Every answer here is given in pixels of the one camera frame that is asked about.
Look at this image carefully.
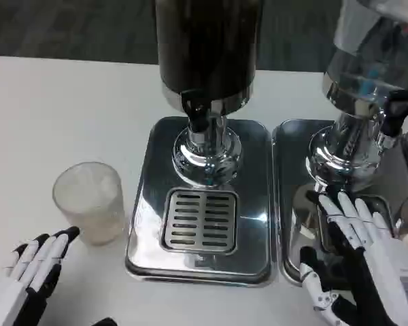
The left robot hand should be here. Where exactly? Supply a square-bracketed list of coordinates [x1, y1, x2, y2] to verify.
[0, 225, 118, 326]

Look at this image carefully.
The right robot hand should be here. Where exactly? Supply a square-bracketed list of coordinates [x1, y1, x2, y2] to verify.
[299, 189, 408, 326]

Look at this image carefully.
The clear ribbed glass cup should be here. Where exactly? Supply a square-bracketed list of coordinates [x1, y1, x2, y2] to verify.
[52, 162, 126, 246]

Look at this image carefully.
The steel tray under clear dispenser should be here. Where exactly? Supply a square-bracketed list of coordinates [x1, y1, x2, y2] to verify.
[271, 118, 408, 285]

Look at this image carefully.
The steel tray under dark dispenser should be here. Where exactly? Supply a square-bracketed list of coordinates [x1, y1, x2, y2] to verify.
[124, 116, 273, 283]

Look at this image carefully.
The black tap of clear dispenser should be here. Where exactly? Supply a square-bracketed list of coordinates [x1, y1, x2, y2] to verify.
[381, 90, 408, 139]

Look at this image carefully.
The clear drink dispenser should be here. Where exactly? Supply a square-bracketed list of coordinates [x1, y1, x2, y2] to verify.
[305, 0, 408, 192]

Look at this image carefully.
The black tap of dark dispenser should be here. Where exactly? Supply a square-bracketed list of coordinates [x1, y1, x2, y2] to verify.
[180, 90, 210, 134]

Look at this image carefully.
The dark drink dispenser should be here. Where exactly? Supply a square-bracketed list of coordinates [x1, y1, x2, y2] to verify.
[155, 0, 265, 188]

